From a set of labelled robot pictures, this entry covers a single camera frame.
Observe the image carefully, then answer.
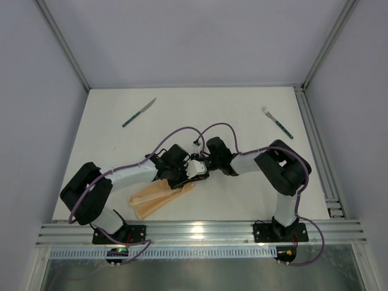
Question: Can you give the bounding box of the beige cloth napkin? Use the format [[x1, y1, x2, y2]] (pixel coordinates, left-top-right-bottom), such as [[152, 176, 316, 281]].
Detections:
[[129, 179, 195, 220]]

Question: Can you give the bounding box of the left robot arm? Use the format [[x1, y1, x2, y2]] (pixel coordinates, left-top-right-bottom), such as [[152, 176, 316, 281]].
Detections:
[[60, 144, 213, 244]]

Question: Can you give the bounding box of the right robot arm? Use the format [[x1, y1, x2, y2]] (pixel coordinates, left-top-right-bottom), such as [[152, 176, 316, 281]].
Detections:
[[186, 137, 312, 241]]

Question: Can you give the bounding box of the left controller board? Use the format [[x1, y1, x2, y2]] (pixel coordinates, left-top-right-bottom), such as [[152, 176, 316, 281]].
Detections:
[[105, 247, 129, 267]]

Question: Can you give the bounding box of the controller board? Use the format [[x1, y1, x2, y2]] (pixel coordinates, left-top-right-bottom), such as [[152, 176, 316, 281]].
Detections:
[[275, 247, 297, 265], [105, 247, 129, 267]]

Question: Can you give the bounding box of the right controller board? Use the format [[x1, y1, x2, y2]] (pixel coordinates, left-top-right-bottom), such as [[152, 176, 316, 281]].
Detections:
[[275, 247, 297, 265]]

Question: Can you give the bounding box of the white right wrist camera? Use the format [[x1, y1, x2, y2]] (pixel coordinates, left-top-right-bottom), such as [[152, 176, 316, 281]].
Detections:
[[192, 139, 202, 153]]

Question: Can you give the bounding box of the green handled knife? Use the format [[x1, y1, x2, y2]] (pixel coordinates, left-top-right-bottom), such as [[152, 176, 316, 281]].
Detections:
[[122, 98, 156, 128]]

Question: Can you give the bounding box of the green handled fork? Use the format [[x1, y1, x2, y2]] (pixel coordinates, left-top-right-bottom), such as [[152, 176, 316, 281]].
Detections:
[[262, 106, 294, 139]]

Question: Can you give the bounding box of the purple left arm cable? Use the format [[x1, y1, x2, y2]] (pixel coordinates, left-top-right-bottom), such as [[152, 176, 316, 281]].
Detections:
[[68, 126, 204, 281]]

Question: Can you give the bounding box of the slotted cable duct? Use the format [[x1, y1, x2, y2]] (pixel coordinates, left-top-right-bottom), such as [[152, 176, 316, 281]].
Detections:
[[49, 246, 276, 259]]

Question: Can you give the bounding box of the aluminium frame rail right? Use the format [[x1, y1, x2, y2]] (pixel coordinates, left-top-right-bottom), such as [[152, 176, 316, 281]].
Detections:
[[293, 87, 348, 220]]

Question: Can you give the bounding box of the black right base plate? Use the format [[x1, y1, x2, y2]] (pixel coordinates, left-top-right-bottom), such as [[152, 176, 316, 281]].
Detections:
[[252, 221, 309, 243]]

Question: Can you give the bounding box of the front aluminium rail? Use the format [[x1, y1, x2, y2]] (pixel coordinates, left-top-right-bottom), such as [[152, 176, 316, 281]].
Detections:
[[36, 219, 367, 247]]

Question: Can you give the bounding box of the left rear aluminium post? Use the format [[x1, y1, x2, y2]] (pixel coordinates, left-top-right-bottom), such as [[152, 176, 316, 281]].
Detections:
[[33, 0, 91, 93]]

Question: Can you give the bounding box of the aluminium post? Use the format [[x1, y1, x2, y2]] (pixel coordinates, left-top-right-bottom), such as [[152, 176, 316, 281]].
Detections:
[[33, 0, 91, 93], [301, 0, 359, 91]]

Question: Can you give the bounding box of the right rear aluminium post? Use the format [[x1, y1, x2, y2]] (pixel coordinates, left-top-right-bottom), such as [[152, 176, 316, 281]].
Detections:
[[301, 0, 359, 91]]

